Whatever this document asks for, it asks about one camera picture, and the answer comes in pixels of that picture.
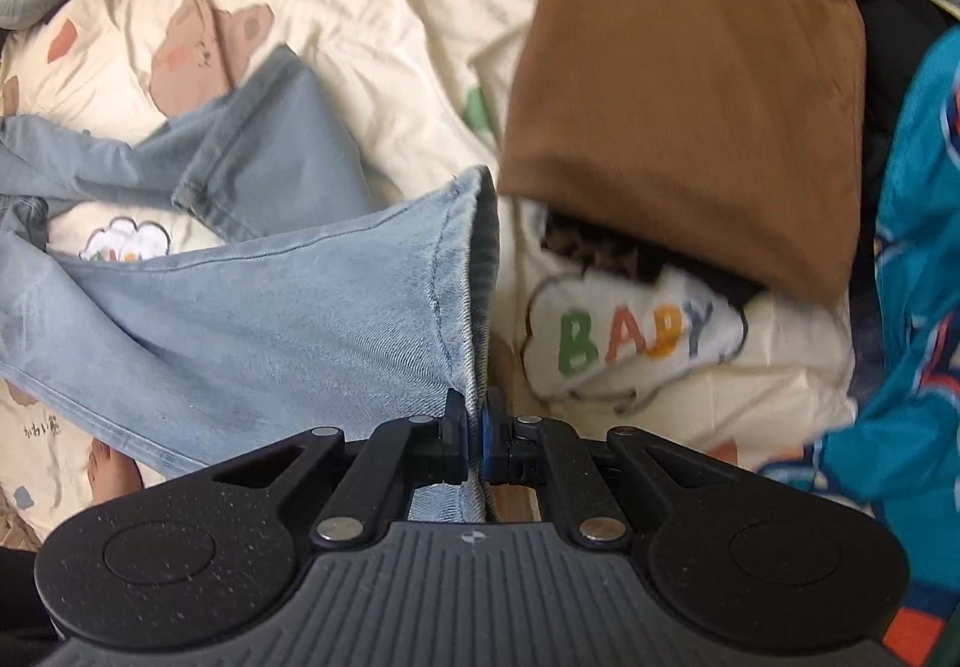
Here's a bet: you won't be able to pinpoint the person's left foot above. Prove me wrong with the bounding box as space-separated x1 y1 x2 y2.
85 440 145 514

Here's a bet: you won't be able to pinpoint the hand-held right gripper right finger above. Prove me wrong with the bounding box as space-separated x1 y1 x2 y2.
482 388 732 549

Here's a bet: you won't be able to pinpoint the leopard print black garment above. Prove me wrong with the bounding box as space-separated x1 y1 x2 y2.
540 205 766 304

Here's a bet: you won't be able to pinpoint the light blue jeans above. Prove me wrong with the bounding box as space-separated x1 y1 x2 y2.
0 43 502 525

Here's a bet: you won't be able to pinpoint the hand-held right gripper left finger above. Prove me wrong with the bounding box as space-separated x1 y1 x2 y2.
212 388 470 549

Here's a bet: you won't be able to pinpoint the teal printed garment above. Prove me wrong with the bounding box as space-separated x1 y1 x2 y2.
757 25 960 649

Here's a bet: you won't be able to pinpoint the brown folded garment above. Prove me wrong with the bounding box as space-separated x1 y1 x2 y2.
499 0 867 308

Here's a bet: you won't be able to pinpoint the cream bear print blanket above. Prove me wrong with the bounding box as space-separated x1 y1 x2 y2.
0 0 860 555

